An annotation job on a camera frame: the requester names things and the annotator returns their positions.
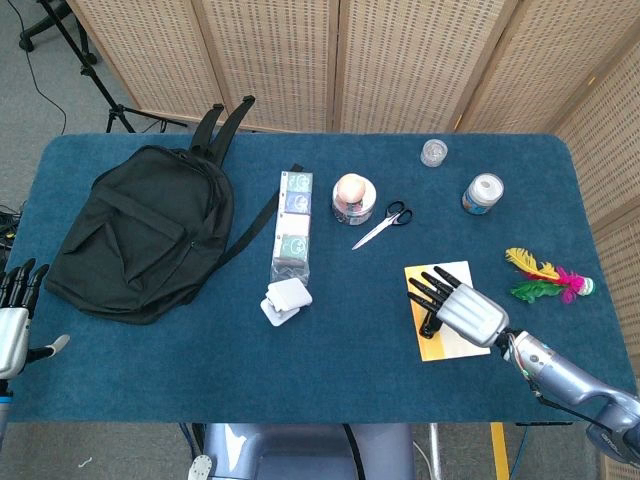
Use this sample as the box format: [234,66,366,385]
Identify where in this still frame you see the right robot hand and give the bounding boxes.
[407,265,510,347]

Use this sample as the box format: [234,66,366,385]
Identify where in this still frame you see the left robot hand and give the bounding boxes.
[0,258,71,380]

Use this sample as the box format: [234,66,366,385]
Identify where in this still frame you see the yellow paper pad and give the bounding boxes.
[403,260,492,363]

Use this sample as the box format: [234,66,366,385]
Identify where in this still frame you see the colourful feather shuttlecock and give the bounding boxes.
[504,247,597,305]

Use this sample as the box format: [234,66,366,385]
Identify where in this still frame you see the white lidded labelled jar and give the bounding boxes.
[461,172,505,216]

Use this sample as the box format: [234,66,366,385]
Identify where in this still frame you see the blue table cloth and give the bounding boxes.
[8,132,639,425]

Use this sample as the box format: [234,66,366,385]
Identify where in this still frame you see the metal table leg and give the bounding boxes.
[428,422,444,480]

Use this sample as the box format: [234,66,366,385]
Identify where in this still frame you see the clear jar of binder clips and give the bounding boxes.
[331,178,377,227]

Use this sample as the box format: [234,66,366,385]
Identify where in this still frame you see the black fabric backpack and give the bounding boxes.
[44,94,305,326]

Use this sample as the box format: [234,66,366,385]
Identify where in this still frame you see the small clear round container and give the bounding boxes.
[420,139,449,169]

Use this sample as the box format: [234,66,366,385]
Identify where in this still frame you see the peach coloured ball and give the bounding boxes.
[337,174,369,204]

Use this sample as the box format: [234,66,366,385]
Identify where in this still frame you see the clear pack of sticky notes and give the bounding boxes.
[269,169,316,289]

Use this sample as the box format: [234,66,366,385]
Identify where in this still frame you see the grey robot torso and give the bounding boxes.
[187,422,416,480]

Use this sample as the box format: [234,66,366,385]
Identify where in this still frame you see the black tripod stand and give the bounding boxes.
[39,0,189,134]

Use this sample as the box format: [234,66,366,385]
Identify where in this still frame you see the black office chair base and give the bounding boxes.
[18,13,99,65]

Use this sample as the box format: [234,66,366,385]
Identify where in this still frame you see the wicker folding screen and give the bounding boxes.
[67,0,640,480]

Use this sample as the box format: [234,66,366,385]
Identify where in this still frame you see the bundle of cables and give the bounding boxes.
[0,201,24,251]

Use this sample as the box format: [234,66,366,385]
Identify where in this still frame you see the black handled scissors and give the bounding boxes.
[351,200,414,251]

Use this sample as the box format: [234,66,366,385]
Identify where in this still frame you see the thin black floor cable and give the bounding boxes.
[9,0,69,129]

